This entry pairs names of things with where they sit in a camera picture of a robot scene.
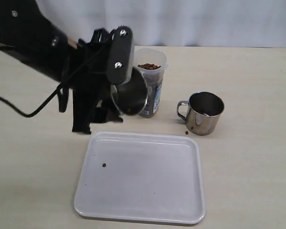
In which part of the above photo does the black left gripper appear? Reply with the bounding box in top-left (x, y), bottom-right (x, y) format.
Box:
top-left (67, 26), bottom-right (134, 134)

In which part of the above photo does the steel mug with kibble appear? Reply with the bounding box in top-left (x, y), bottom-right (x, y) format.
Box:
top-left (111, 67), bottom-right (148, 116)
top-left (176, 92), bottom-right (225, 135)

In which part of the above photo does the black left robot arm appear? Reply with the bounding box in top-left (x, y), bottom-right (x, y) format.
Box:
top-left (0, 0), bottom-right (134, 134)

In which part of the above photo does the clear plastic tall container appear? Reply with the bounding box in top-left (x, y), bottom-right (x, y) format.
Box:
top-left (133, 48), bottom-right (168, 118)

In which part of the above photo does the white rectangular tray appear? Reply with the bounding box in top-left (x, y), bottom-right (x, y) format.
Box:
top-left (74, 132), bottom-right (206, 225)

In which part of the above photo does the white backdrop curtain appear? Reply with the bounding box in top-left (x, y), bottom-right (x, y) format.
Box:
top-left (37, 0), bottom-right (286, 48)

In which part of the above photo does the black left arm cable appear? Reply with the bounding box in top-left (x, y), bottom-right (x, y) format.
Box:
top-left (0, 42), bottom-right (110, 118)

